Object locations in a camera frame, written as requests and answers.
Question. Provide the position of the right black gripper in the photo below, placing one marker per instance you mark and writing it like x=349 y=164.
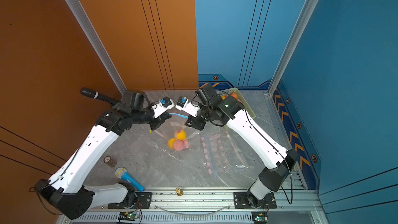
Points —
x=195 y=123

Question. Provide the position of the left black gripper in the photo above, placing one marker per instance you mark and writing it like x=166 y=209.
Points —
x=159 y=120

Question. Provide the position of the yellow peach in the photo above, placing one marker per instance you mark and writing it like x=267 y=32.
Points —
x=180 y=135
x=171 y=142

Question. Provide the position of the clear blue-zipper zip bag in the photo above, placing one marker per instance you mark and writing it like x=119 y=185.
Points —
x=167 y=130

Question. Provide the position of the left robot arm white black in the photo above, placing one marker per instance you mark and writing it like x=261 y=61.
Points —
x=65 y=190

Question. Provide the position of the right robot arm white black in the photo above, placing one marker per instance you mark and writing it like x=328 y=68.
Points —
x=278 y=161

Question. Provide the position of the pink-dotted zip bag near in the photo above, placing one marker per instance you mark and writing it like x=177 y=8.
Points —
x=221 y=154

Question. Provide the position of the green plastic fruit basket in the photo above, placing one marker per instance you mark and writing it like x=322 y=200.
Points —
x=238 y=95

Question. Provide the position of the blue handheld microphone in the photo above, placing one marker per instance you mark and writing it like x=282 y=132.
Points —
x=123 y=174

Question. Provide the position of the black microphone on stand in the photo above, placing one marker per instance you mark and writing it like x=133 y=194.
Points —
x=98 y=96

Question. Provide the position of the left green circuit board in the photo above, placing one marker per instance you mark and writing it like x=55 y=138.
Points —
x=128 y=217

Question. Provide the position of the green circuit board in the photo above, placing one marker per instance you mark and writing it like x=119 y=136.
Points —
x=259 y=218
x=128 y=217

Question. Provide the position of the right green circuit board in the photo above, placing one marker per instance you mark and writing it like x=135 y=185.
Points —
x=259 y=218

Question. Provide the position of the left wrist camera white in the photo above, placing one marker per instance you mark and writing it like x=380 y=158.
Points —
x=161 y=106

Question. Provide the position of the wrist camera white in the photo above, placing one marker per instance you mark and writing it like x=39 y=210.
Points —
x=161 y=106
x=186 y=105

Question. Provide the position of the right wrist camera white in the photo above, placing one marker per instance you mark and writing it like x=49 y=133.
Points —
x=186 y=105

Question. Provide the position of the brass knob on rail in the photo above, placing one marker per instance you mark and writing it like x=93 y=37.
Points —
x=179 y=192

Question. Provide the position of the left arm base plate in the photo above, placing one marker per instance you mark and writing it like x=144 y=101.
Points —
x=140 y=200

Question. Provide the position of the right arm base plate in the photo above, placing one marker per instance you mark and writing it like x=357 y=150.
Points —
x=243 y=200

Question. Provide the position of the aluminium front rail frame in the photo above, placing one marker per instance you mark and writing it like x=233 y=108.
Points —
x=214 y=206

